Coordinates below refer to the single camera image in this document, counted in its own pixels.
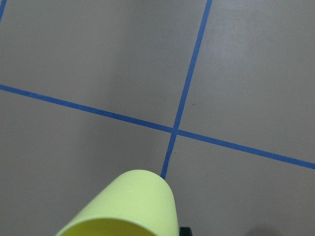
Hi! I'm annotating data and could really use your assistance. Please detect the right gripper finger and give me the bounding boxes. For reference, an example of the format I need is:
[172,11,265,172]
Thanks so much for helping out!
[179,227,192,236]

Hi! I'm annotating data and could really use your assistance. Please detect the yellow plastic cup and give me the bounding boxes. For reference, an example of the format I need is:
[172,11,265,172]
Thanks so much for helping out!
[57,170,180,236]

